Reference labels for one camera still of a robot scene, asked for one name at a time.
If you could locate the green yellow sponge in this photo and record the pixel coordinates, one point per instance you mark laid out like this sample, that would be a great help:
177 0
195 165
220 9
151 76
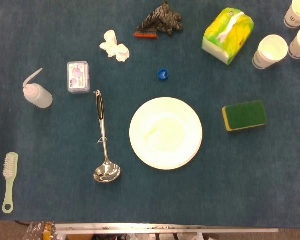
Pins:
245 115

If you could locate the white round plate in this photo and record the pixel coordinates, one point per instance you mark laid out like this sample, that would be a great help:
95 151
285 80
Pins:
180 150

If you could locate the blue bottle cap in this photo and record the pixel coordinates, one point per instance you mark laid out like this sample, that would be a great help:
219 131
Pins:
163 74

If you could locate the crumpled white tissue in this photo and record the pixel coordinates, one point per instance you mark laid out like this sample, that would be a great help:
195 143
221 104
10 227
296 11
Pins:
116 48

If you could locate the clear plastic lidded box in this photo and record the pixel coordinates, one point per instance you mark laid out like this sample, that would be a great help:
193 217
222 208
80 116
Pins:
78 77

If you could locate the grey striped work glove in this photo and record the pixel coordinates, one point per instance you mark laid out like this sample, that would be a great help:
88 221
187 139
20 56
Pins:
162 21

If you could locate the translucent squeeze wash bottle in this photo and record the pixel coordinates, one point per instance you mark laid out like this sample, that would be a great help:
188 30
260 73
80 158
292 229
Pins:
40 96

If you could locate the green yellow tissue pack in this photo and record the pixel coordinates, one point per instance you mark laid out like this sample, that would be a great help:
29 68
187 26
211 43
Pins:
230 35

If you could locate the teal table cloth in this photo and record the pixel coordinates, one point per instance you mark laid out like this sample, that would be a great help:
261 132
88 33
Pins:
65 200

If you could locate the white paper cup stack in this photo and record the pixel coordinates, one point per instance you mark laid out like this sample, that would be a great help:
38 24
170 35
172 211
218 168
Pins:
270 51

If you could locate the pale green scrub brush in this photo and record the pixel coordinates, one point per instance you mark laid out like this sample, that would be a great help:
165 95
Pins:
10 175

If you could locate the clear plastic bag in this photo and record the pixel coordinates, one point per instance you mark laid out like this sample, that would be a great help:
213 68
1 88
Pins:
37 231

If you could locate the aluminium frame rail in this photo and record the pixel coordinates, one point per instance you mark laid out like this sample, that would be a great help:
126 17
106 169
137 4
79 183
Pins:
165 228

